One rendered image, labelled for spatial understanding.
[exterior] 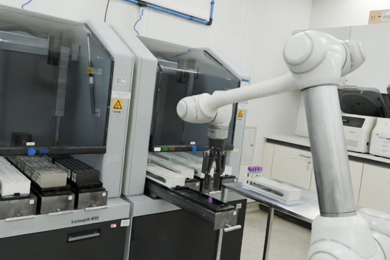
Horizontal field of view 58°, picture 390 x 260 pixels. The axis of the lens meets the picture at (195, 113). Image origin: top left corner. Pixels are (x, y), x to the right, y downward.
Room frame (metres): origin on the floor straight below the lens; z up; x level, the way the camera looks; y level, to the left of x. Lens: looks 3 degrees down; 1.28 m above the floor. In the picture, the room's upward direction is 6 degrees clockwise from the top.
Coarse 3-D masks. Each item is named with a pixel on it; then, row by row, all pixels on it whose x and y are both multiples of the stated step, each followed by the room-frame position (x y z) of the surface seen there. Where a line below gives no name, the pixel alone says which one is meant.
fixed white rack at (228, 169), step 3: (192, 159) 2.28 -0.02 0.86; (195, 159) 2.27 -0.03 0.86; (198, 159) 2.29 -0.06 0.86; (201, 159) 2.30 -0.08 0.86; (198, 162) 2.23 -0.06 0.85; (201, 162) 2.21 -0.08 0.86; (213, 162) 2.23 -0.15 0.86; (213, 165) 2.13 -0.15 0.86; (225, 165) 2.17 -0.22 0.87; (225, 168) 2.11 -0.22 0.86; (228, 168) 2.12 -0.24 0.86; (231, 168) 2.14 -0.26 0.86; (225, 171) 2.11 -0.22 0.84; (228, 171) 2.12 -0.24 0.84; (231, 171) 2.14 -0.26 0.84; (222, 174) 2.09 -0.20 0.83; (228, 174) 2.13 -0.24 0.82
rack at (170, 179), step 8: (152, 168) 1.86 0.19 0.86; (160, 168) 1.89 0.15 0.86; (152, 176) 1.84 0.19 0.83; (160, 176) 1.92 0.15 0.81; (168, 176) 1.73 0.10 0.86; (176, 176) 1.74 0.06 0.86; (184, 176) 1.76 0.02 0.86; (168, 184) 1.70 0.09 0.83; (176, 184) 1.73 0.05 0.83; (184, 184) 1.76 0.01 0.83
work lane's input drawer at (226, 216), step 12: (156, 192) 1.74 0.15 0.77; (168, 192) 1.67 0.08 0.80; (180, 192) 1.69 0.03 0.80; (192, 192) 1.71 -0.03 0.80; (180, 204) 1.59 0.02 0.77; (192, 204) 1.53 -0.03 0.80; (204, 204) 1.49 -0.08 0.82; (216, 204) 1.56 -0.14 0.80; (228, 204) 1.53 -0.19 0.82; (204, 216) 1.47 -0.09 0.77; (216, 216) 1.43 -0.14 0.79; (228, 216) 1.47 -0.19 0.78; (216, 228) 1.43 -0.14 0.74; (228, 228) 1.42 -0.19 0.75
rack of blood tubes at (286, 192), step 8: (256, 176) 1.88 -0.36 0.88; (256, 184) 1.85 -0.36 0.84; (264, 184) 1.74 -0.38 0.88; (272, 184) 1.73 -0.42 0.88; (280, 184) 1.75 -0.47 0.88; (256, 192) 1.78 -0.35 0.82; (264, 192) 1.73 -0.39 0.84; (272, 192) 1.80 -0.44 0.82; (280, 192) 1.77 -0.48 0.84; (288, 192) 1.63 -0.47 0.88; (296, 192) 1.66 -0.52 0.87; (280, 200) 1.65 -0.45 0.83; (288, 200) 1.63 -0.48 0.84
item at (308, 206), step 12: (276, 180) 2.11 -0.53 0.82; (240, 192) 1.78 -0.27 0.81; (252, 192) 1.77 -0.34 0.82; (312, 192) 1.92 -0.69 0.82; (276, 204) 1.60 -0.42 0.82; (288, 204) 1.63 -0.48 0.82; (300, 204) 1.65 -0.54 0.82; (312, 204) 1.67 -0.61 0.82; (300, 216) 1.50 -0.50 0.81; (312, 216) 1.48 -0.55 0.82; (216, 240) 1.88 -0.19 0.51; (216, 252) 1.87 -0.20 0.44; (264, 252) 2.14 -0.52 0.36
